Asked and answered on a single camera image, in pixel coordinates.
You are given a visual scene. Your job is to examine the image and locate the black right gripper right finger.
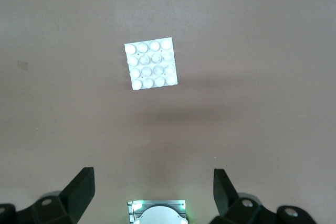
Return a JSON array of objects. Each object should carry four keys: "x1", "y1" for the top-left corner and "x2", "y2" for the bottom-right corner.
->
[{"x1": 213, "y1": 168, "x2": 316, "y2": 224}]

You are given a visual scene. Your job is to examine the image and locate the white studded base plate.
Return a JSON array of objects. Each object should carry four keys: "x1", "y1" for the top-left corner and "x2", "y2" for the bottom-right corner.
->
[{"x1": 124, "y1": 36, "x2": 180, "y2": 92}]

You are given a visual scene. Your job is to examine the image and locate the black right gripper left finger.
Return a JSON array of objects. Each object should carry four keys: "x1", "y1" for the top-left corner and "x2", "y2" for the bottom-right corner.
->
[{"x1": 0, "y1": 166, "x2": 96, "y2": 224}]

